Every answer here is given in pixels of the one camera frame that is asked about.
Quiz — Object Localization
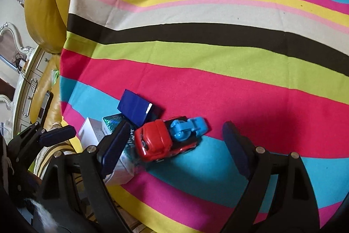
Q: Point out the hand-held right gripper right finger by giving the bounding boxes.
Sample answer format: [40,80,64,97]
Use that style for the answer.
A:
[218,121,321,233]

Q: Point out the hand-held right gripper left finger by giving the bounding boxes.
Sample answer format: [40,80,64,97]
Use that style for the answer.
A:
[33,121,133,233]

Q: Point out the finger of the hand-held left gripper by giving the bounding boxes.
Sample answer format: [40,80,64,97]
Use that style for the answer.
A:
[12,144,48,195]
[14,122,77,147]

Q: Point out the red and blue toy car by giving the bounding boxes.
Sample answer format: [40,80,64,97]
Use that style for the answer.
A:
[134,116,210,162]

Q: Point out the silver holographic box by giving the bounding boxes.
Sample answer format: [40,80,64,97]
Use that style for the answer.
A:
[101,113,149,186]

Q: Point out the plain white box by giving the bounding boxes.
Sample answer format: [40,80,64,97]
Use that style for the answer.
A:
[78,117,105,149]

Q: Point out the black phone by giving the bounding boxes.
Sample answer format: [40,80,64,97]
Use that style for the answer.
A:
[38,90,54,124]

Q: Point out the dark blue box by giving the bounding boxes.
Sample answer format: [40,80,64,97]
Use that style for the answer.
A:
[117,89,164,127]

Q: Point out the green cloth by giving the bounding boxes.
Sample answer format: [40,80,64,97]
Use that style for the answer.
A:
[50,69,62,85]

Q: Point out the white cabinet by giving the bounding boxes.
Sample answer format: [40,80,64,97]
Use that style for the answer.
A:
[12,46,52,135]

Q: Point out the colourful striped cloth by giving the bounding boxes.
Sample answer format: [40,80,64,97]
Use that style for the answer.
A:
[58,0,349,233]

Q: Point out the yellow leather sofa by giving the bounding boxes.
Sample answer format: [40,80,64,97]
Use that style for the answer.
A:
[23,0,103,152]

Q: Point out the black cable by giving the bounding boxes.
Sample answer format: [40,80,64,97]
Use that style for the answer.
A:
[15,58,37,91]

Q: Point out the ornate white furniture frame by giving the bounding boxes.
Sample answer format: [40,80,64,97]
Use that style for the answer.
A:
[0,21,33,59]

